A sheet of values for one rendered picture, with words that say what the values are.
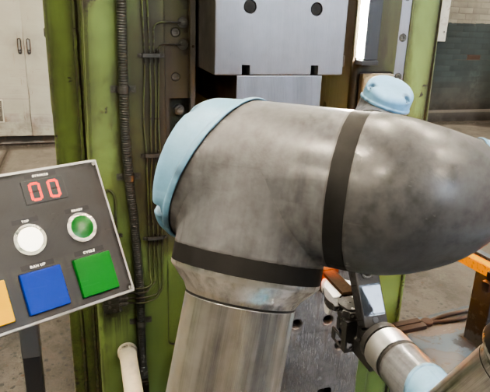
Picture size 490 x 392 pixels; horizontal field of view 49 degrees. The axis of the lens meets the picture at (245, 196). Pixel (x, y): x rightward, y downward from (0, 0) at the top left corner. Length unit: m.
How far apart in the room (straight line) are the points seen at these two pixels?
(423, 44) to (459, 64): 7.40
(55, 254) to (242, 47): 0.56
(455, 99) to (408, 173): 8.67
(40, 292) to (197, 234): 0.69
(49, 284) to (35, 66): 5.46
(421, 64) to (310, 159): 1.22
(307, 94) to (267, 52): 0.14
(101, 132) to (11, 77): 5.19
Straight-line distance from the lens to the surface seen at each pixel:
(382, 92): 0.82
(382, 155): 0.34
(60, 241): 1.07
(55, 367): 2.60
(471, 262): 1.34
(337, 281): 1.04
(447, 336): 1.55
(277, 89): 1.21
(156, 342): 1.54
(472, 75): 9.12
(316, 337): 1.42
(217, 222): 0.36
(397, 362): 0.86
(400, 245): 0.35
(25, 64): 6.43
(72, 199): 1.10
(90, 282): 1.07
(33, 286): 1.04
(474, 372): 0.63
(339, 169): 0.34
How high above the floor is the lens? 1.49
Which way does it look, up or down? 19 degrees down
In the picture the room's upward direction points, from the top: 2 degrees clockwise
